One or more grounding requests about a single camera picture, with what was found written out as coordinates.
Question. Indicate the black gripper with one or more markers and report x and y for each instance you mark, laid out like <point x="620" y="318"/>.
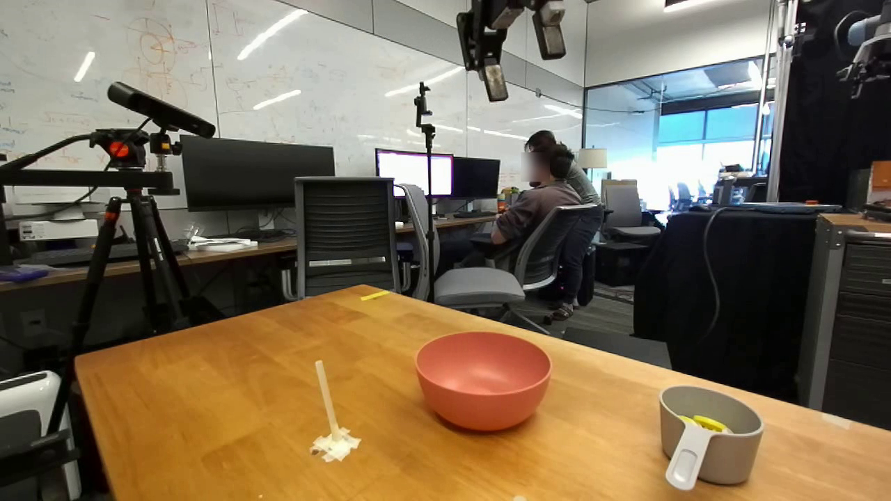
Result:
<point x="484" y="27"/>

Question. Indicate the yellow white candy pile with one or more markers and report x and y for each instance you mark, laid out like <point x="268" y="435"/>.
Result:
<point x="712" y="424"/>

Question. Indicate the grey measuring cup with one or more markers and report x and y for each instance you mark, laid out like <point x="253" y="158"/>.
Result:
<point x="733" y="445"/>

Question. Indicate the pink bowl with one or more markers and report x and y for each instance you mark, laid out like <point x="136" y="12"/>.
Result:
<point x="484" y="385"/>

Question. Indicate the white table lamp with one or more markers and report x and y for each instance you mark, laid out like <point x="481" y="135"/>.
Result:
<point x="591" y="158"/>

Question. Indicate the small dark monitor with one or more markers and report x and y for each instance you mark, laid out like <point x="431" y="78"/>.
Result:
<point x="478" y="178"/>

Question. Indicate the seated person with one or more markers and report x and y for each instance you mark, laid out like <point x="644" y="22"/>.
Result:
<point x="538" y="199"/>

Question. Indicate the lit white monitor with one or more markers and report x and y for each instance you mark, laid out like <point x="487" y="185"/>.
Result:
<point x="413" y="174"/>

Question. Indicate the grey office chair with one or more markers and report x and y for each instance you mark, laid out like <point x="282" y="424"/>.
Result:
<point x="547" y="250"/>

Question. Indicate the grey mesh chair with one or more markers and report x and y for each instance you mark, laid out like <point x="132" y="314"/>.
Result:
<point x="346" y="231"/>

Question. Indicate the yellow tape strip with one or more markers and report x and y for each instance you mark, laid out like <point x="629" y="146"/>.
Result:
<point x="374" y="296"/>

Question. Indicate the black computer monitor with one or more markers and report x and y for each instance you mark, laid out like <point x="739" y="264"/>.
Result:
<point x="254" y="174"/>

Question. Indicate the black equipment rack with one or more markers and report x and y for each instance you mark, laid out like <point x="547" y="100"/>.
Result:
<point x="826" y="111"/>

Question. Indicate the black draped table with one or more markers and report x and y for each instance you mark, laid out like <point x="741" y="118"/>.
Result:
<point x="741" y="288"/>

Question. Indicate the long wooden desk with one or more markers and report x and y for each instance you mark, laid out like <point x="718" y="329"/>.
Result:
<point x="232" y="253"/>

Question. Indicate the white paper stack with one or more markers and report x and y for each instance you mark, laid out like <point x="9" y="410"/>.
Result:
<point x="221" y="243"/>

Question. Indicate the grey drawer cabinet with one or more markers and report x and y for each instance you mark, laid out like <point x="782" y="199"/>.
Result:
<point x="860" y="314"/>

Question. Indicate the white upright taped stick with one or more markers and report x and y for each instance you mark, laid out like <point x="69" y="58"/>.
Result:
<point x="336" y="445"/>

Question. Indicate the white desk printer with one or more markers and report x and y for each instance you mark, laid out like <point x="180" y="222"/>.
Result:
<point x="51" y="222"/>

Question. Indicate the white case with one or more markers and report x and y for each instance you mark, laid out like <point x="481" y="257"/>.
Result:
<point x="29" y="407"/>

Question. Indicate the black camera pole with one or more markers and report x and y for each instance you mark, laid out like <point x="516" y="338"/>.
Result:
<point x="428" y="185"/>

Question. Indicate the black bar camera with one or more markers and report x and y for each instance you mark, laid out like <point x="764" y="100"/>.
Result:
<point x="157" y="110"/>

